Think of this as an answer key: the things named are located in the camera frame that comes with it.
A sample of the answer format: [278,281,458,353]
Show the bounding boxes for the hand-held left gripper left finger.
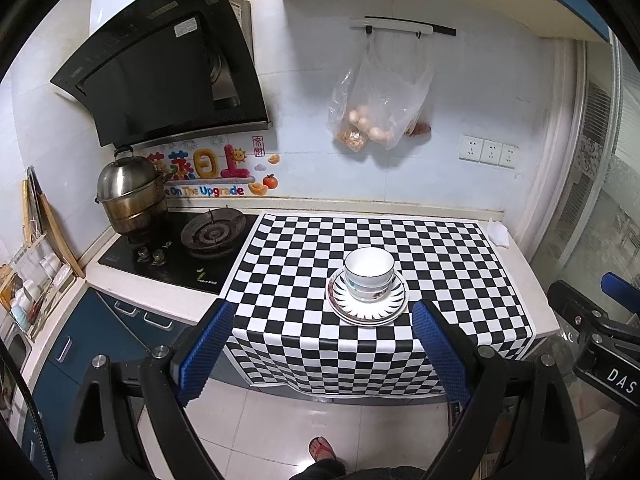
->
[57,300,238,480]

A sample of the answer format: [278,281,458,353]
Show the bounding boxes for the black range hood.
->
[50,0,273,148]

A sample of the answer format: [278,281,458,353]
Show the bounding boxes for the black gas stove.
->
[97,207,261,297]

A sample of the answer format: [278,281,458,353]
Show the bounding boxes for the clear plastic bag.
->
[327,35,435,154]

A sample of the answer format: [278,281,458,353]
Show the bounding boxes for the steel steamer pot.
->
[95,145,172,237]

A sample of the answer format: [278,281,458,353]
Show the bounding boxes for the wooden cutting board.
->
[37,192,86,279]

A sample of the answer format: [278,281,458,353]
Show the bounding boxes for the white tissue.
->
[487,219,511,249]

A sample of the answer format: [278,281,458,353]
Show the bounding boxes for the black cable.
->
[27,395,57,480]

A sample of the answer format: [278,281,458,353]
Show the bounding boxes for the blue base cabinet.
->
[20,287,241,480]

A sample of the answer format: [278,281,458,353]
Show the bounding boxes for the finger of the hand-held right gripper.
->
[602,272,640,311]
[547,280,608,336]

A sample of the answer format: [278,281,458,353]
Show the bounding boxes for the person's dark trousers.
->
[295,457,431,480]

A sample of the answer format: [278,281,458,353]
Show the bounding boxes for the white plate blue leaf pattern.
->
[326,266,409,323]

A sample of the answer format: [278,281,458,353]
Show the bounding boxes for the colourful letter wall sticker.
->
[134,142,253,200]

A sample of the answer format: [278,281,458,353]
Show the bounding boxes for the foot in red sandal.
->
[307,435,339,462]

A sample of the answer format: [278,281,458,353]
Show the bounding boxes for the wire dish rack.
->
[0,245,77,347]

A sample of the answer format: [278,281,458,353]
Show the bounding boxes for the black white checkered cloth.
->
[220,212,536,402]

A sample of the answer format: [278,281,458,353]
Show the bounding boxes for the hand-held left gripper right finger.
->
[411,299,586,480]

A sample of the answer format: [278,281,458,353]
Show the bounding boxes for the white wall hook rail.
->
[349,16,457,39]

